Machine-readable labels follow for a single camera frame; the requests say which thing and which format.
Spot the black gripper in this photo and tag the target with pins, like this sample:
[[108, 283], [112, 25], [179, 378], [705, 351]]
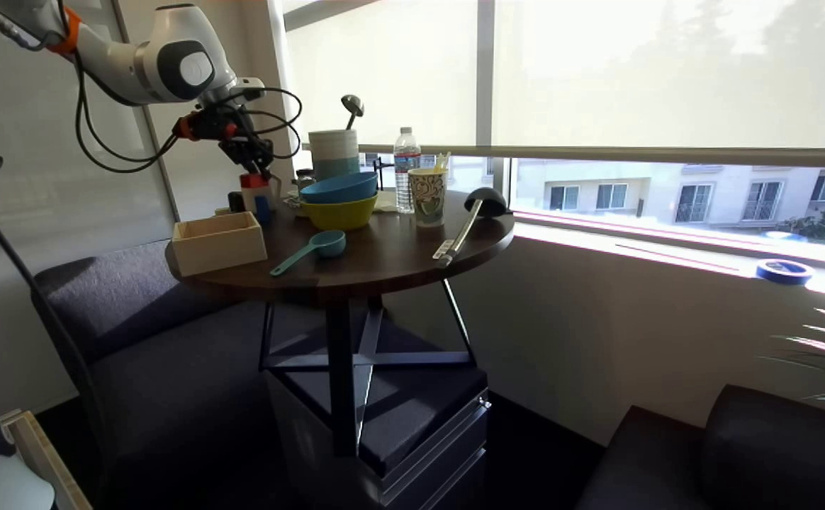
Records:
[[228, 127]]

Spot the white roller window shade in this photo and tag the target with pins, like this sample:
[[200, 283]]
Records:
[[391, 67], [676, 73]]

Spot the black utensil in cup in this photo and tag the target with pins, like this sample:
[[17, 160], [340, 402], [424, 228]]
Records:
[[353, 107]]

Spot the patterned paper cup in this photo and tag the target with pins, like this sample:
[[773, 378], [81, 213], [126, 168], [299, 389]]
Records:
[[427, 196]]

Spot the teal cup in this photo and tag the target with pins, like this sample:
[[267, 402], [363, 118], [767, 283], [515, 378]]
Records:
[[339, 168]]

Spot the yellow bowl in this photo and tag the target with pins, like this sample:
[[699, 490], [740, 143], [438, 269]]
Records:
[[340, 218]]

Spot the black leather chair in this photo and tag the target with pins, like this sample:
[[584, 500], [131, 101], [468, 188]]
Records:
[[760, 456]]

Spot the blue block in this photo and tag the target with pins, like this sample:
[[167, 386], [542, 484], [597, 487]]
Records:
[[264, 211]]

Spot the round dark wooden table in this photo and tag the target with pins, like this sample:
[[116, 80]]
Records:
[[373, 250]]

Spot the small black object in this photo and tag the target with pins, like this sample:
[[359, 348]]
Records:
[[237, 203]]

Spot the clear plastic water bottle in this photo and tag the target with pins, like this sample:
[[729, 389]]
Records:
[[406, 167]]

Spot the light wooden frame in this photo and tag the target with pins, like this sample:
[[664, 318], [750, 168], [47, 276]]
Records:
[[44, 458]]

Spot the dark grey sofa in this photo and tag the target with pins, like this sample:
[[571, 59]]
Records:
[[165, 378]]

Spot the blue bowl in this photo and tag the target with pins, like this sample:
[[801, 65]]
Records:
[[340, 188]]

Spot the black ladle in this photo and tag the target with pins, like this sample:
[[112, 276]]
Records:
[[484, 203]]

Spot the light wooden box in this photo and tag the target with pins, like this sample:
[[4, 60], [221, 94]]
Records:
[[213, 245]]

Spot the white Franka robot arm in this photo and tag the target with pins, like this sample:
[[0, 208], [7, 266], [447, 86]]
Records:
[[172, 70]]

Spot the white cup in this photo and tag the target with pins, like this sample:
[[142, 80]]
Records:
[[333, 143]]

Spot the teal plastic spoon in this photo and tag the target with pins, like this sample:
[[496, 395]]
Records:
[[322, 245]]

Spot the blue dish on sill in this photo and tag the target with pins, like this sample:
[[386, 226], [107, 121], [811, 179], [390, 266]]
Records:
[[783, 274]]

